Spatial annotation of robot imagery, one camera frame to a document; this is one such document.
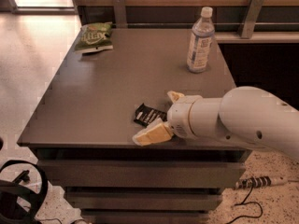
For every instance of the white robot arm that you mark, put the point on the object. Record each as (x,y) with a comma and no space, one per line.
(246,117)

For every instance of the green jalapeno chip bag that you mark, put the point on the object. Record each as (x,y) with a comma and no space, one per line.
(94,37)

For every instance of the black rxbar chocolate bar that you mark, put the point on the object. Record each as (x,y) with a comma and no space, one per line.
(145,115)

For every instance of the grey drawer cabinet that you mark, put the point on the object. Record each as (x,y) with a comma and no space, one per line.
(90,139)

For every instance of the grey side shelf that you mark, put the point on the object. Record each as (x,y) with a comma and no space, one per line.
(259,38)

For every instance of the grey metal bracket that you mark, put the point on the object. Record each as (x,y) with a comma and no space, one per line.
(247,26)
(120,13)

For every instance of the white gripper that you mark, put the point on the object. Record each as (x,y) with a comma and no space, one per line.
(179,117)

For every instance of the clear plastic water bottle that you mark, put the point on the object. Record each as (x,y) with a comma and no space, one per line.
(200,43)

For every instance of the right grey metal bracket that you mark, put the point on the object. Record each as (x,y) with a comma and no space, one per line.
(247,26)

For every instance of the black chair base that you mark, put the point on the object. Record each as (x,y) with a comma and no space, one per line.
(11,212)

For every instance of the white striped power strip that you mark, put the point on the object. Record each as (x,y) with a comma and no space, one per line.
(260,182)

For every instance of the left grey metal bracket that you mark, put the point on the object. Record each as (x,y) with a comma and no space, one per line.
(120,13)

